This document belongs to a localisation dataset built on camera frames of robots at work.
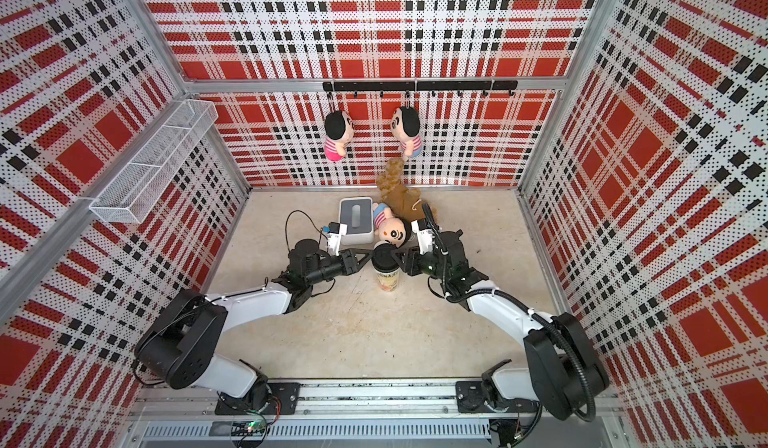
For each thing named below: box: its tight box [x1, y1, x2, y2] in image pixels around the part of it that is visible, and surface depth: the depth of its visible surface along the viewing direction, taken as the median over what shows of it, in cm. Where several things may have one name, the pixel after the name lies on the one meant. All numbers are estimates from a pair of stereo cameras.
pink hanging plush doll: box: [324, 110, 354, 161], surface depth 98 cm
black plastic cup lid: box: [371, 243, 399, 273], surface depth 82 cm
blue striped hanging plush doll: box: [390, 106, 423, 158], surface depth 96 cm
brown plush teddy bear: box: [376, 158, 439, 224], surface depth 106 cm
